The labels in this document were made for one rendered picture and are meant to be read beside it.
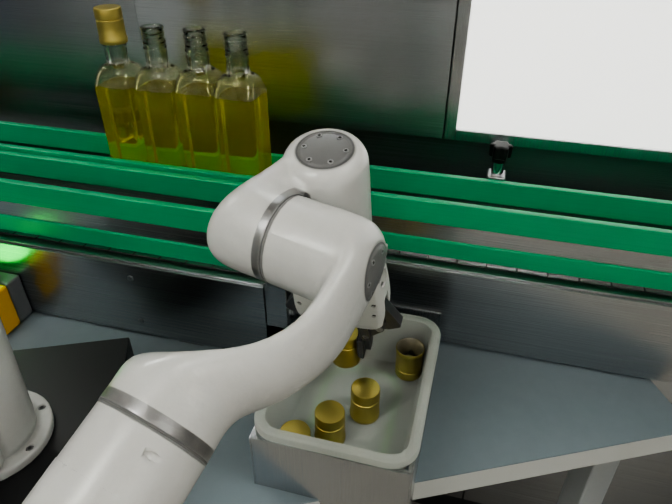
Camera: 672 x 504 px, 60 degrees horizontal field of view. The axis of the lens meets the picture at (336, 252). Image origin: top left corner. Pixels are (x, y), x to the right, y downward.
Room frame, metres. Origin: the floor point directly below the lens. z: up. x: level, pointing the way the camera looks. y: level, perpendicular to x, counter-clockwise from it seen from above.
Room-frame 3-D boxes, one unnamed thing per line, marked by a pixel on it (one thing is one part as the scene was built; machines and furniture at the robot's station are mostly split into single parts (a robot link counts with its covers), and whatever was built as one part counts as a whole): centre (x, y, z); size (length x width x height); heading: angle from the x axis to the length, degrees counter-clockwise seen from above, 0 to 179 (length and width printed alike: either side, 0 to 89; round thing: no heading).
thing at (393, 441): (0.47, -0.02, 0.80); 0.22 x 0.17 x 0.09; 165
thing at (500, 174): (0.73, -0.22, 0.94); 0.07 x 0.04 x 0.13; 165
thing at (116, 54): (0.79, 0.29, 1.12); 0.03 x 0.03 x 0.05
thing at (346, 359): (0.52, -0.01, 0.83); 0.04 x 0.04 x 0.04
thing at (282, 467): (0.50, -0.03, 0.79); 0.27 x 0.17 x 0.08; 165
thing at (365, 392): (0.47, -0.03, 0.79); 0.04 x 0.04 x 0.04
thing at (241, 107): (0.74, 0.12, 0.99); 0.06 x 0.06 x 0.21; 75
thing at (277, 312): (0.62, 0.06, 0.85); 0.09 x 0.04 x 0.07; 165
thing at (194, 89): (0.76, 0.18, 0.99); 0.06 x 0.06 x 0.21; 74
